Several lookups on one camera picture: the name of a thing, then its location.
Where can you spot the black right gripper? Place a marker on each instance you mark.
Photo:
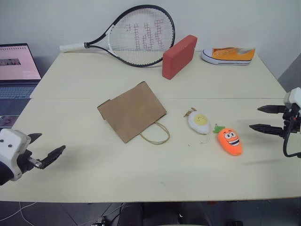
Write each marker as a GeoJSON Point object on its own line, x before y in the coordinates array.
{"type": "Point", "coordinates": [289, 122]}

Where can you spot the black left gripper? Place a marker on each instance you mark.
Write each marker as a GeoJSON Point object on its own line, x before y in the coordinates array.
{"type": "Point", "coordinates": [24, 161]}

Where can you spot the brown paper bag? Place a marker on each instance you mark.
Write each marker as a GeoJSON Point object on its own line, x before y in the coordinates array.
{"type": "Point", "coordinates": [131, 113]}

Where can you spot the orange carrot plush toy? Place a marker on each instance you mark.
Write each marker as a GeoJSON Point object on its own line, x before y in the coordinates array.
{"type": "Point", "coordinates": [231, 141]}

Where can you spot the egg plush toy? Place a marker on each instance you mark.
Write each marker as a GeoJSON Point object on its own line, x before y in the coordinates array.
{"type": "Point", "coordinates": [199, 121]}

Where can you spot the orange canvas sneaker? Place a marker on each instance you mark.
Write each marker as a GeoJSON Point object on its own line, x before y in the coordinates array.
{"type": "Point", "coordinates": [229, 56]}

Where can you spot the open laptop computer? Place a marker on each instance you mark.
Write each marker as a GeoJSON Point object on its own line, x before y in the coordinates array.
{"type": "Point", "coordinates": [17, 70]}

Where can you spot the red foam block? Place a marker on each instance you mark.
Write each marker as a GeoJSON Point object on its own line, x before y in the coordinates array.
{"type": "Point", "coordinates": [178, 57]}

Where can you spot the black and white tennis racket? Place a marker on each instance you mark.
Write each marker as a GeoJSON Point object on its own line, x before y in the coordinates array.
{"type": "Point", "coordinates": [141, 35]}

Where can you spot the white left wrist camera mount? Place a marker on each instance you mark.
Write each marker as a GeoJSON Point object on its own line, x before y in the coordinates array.
{"type": "Point", "coordinates": [13, 150]}

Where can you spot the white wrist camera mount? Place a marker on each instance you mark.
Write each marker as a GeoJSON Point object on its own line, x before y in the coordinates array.
{"type": "Point", "coordinates": [292, 97]}
{"type": "Point", "coordinates": [13, 150]}

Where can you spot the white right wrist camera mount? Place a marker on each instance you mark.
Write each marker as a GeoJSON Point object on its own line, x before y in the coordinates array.
{"type": "Point", "coordinates": [292, 97]}

